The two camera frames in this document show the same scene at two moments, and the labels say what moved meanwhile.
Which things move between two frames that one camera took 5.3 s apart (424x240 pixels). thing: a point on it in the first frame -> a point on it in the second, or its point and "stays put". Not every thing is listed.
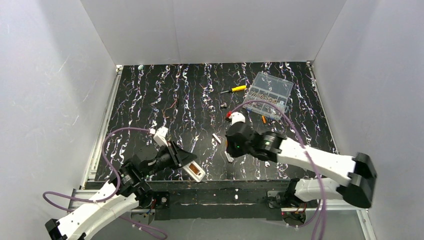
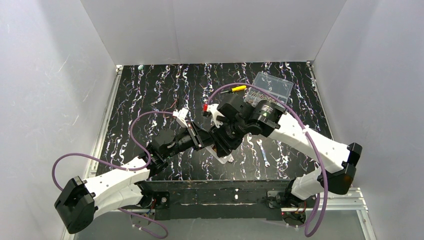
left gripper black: x=177 y=154 -> x=201 y=139
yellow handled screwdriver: x=234 y=89 stays put
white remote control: x=195 y=170 -> x=212 y=149
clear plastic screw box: x=270 y=89 stays put
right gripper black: x=234 y=134 -> x=224 y=139
